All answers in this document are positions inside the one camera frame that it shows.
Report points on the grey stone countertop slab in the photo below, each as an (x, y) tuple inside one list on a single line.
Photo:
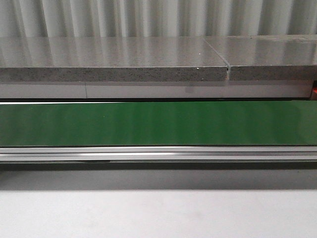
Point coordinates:
[(158, 59)]

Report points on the green conveyor belt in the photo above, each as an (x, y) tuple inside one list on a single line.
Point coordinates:
[(159, 123)]

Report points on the white pleated curtain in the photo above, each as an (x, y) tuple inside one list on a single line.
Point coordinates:
[(144, 18)]

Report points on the aluminium conveyor frame rail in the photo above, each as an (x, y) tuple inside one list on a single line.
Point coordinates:
[(160, 154)]

